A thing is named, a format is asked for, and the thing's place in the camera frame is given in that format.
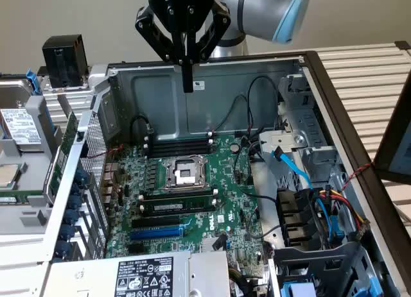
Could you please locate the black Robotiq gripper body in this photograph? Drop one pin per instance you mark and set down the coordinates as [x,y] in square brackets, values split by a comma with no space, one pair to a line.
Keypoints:
[186,8]

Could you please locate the green graphics card black shroud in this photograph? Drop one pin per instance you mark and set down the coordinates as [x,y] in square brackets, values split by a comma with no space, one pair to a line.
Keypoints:
[62,149]

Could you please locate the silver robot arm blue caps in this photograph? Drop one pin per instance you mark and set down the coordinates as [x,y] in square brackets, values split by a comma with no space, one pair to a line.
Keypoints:
[257,11]

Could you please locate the white label sticker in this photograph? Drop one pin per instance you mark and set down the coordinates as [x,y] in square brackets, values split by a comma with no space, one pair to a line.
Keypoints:
[199,85]

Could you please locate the open grey PC case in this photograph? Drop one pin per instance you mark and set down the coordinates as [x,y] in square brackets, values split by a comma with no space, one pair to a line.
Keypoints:
[160,101]

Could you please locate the black CPU cooler block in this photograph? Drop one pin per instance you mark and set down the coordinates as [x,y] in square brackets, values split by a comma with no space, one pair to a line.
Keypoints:
[64,59]

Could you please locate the empty black RAM slot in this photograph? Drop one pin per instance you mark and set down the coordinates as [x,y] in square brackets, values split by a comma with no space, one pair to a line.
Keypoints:
[180,142]
[180,195]
[180,150]

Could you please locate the silver coin cell battery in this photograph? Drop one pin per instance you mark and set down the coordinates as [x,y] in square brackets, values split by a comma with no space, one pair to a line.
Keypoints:
[234,147]

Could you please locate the grey metal drive cage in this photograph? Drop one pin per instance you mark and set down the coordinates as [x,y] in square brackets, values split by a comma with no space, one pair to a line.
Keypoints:
[311,123]

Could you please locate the metal CPU socket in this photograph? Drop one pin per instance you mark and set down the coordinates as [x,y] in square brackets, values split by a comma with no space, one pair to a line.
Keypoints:
[186,173]

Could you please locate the metal rear port block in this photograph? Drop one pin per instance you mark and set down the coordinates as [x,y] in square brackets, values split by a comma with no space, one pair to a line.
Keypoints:
[109,184]

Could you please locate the silver hard disk drive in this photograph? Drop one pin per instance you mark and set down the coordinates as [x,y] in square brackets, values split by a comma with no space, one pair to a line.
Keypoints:
[19,123]

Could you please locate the blue slot retention clip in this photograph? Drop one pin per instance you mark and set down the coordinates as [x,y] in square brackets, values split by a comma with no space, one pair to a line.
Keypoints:
[66,232]
[82,176]
[70,217]
[74,202]
[61,248]

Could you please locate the green Dell motherboard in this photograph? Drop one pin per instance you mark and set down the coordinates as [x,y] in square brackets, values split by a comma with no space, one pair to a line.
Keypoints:
[231,181]

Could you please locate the black table end cap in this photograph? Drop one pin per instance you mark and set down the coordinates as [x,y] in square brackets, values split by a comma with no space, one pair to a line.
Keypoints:
[403,45]

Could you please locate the long black expansion slot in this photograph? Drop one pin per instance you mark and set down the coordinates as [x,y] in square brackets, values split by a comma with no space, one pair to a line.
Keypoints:
[154,222]

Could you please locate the silver CPU chip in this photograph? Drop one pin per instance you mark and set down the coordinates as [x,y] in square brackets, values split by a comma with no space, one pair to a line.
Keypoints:
[9,176]

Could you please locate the dark framed monitor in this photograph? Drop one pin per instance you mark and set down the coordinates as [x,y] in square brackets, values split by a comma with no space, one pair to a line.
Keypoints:
[391,133]

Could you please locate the black fan shroud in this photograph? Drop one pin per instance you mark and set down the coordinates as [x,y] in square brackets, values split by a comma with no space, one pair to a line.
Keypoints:
[295,217]

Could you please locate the green RAM stick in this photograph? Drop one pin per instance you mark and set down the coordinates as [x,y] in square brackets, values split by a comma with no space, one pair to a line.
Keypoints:
[19,197]

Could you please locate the short black expansion slot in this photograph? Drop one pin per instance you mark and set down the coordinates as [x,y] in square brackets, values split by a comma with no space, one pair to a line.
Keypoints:
[136,249]

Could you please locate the silver chipset heatsink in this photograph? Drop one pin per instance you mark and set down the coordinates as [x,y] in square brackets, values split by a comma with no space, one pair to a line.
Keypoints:
[208,244]

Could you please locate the grey parts rack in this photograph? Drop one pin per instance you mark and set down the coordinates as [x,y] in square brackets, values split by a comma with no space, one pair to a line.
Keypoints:
[32,220]

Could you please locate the silver power supply unit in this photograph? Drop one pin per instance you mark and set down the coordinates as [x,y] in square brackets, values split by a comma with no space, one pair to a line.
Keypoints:
[144,274]

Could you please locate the dark grey plastic disk bay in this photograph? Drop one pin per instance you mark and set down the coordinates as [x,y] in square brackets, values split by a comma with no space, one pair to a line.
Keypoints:
[321,261]

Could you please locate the blue drive carrier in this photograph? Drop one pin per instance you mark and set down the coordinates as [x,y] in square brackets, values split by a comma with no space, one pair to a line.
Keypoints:
[298,290]

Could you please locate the blue drive bracket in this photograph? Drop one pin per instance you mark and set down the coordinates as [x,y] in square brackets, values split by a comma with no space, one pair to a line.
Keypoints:
[32,82]

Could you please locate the silver metal bracket with screw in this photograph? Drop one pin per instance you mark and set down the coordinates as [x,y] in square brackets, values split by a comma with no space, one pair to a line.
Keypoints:
[282,138]

